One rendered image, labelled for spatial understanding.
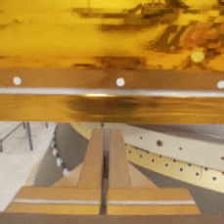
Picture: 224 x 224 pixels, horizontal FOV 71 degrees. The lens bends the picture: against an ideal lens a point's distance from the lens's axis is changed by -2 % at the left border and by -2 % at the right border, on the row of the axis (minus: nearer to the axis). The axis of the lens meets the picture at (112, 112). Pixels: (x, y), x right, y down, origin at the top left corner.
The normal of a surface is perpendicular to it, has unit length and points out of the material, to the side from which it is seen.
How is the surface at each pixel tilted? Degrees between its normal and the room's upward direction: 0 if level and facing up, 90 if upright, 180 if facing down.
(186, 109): 90
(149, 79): 90
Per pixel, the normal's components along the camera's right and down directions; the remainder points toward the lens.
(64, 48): -0.01, 0.80
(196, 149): -0.49, 0.23
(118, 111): 0.00, 0.28
